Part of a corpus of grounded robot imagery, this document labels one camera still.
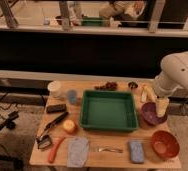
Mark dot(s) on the red bowl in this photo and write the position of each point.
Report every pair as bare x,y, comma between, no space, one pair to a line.
164,144

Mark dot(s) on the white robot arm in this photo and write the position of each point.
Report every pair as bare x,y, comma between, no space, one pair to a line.
174,73

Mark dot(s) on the purple bowl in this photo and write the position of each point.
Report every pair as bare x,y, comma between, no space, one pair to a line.
148,112

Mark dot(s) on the black rectangular block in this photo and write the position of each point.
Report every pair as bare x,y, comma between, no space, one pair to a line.
56,108

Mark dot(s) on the silver fork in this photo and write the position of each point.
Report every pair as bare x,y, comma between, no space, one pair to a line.
107,149

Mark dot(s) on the green plastic tray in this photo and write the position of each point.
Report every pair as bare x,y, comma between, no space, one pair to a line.
108,111

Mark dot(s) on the person in background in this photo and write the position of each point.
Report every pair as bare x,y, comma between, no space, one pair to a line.
124,11

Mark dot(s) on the blue translucent cup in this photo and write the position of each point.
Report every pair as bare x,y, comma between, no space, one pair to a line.
72,96

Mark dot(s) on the white plastic cup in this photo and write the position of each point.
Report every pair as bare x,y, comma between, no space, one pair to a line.
54,88

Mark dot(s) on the small dark round object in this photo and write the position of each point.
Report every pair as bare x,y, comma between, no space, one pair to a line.
132,85

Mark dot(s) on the yellow apple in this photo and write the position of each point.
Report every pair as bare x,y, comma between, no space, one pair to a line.
69,126

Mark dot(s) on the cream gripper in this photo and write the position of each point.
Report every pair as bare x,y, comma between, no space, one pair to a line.
161,106

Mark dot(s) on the blue sponge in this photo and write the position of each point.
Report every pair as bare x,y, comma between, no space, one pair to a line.
136,152

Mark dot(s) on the grey blue cloth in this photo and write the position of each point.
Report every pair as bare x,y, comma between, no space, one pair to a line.
77,152

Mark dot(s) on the black handled brush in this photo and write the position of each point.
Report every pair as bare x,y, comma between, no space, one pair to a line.
56,121

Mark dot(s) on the green background box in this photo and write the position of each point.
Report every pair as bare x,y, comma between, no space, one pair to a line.
92,21

